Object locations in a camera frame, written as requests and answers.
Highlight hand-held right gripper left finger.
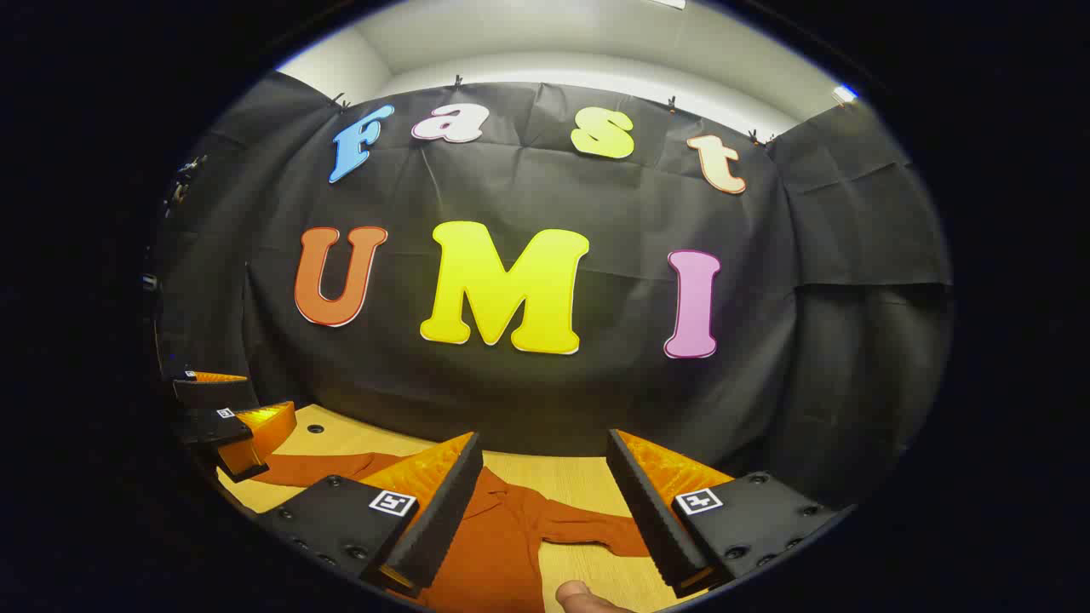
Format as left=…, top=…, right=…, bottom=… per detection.
left=255, top=432, right=485, bottom=597

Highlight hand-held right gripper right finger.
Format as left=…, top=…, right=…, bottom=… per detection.
left=606, top=429, right=852, bottom=599

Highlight orange knit cardigan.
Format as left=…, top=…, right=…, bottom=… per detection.
left=251, top=451, right=657, bottom=613

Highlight black backdrop cloth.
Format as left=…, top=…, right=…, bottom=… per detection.
left=153, top=72, right=953, bottom=512

